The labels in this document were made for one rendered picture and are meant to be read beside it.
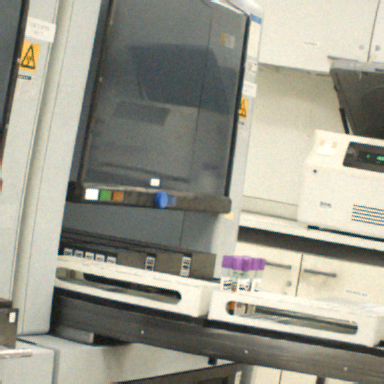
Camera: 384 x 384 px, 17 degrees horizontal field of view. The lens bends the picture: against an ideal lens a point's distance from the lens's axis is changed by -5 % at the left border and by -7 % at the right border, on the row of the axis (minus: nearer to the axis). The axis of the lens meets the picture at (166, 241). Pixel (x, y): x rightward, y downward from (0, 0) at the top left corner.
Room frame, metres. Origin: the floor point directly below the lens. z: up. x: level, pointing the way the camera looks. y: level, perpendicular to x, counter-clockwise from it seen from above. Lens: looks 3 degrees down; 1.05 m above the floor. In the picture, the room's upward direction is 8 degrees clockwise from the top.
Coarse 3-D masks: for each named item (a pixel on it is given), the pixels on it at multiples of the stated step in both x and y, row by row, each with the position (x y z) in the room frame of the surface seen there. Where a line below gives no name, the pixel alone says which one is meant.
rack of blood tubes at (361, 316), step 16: (224, 304) 2.08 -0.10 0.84; (256, 304) 2.06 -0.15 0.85; (272, 304) 2.05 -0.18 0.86; (288, 304) 2.03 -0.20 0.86; (304, 304) 2.03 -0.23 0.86; (320, 304) 2.05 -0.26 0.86; (336, 304) 2.09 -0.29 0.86; (224, 320) 2.08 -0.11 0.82; (240, 320) 2.07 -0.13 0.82; (256, 320) 2.06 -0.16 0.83; (272, 320) 2.08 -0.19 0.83; (288, 320) 2.11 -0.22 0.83; (352, 320) 1.98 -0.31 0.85; (368, 320) 1.97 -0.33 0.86; (320, 336) 2.00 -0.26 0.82; (336, 336) 1.99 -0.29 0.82; (352, 336) 1.98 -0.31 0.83; (368, 336) 1.97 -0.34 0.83
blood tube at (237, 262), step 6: (234, 258) 2.08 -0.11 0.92; (240, 258) 2.08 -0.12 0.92; (234, 264) 2.08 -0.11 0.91; (240, 264) 2.08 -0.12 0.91; (234, 270) 2.08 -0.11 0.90; (240, 270) 2.08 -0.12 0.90; (234, 276) 2.08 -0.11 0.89; (234, 282) 2.08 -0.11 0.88; (234, 288) 2.08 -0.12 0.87; (234, 300) 2.08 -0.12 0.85; (228, 306) 2.09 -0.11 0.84; (234, 306) 2.08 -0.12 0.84; (228, 312) 2.09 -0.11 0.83; (234, 312) 2.08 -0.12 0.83
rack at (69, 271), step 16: (64, 256) 2.28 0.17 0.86; (64, 272) 2.30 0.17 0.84; (80, 272) 2.31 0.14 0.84; (96, 272) 2.18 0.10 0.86; (112, 272) 2.17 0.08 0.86; (128, 272) 2.17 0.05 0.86; (144, 272) 2.21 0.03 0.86; (80, 288) 2.20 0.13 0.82; (96, 288) 2.20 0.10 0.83; (112, 288) 2.25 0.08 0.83; (176, 288) 2.12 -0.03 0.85; (192, 288) 2.11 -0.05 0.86; (208, 288) 2.13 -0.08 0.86; (144, 304) 2.14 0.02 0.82; (160, 304) 2.13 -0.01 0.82; (176, 304) 2.22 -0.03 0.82; (192, 304) 2.11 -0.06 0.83; (208, 304) 2.14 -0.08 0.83
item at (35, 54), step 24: (48, 0) 2.03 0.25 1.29; (24, 48) 1.99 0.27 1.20; (48, 48) 2.05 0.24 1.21; (24, 72) 2.00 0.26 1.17; (24, 96) 2.01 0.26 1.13; (24, 120) 2.02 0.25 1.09; (24, 144) 2.03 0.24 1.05; (24, 168) 2.04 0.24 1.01; (24, 192) 2.06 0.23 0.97; (0, 216) 2.00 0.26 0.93; (0, 240) 2.01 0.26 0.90; (0, 264) 2.02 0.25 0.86; (0, 288) 2.02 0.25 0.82; (0, 360) 1.88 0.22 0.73; (24, 360) 1.94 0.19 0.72; (48, 360) 2.01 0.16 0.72
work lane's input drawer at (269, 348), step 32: (64, 320) 2.19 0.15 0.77; (96, 320) 2.16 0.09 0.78; (128, 320) 2.13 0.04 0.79; (160, 320) 2.11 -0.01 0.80; (192, 320) 2.10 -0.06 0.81; (192, 352) 2.08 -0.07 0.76; (224, 352) 2.06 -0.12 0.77; (256, 352) 2.03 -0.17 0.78; (288, 352) 2.01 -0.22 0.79; (320, 352) 1.98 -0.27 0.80; (352, 352) 1.96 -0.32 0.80
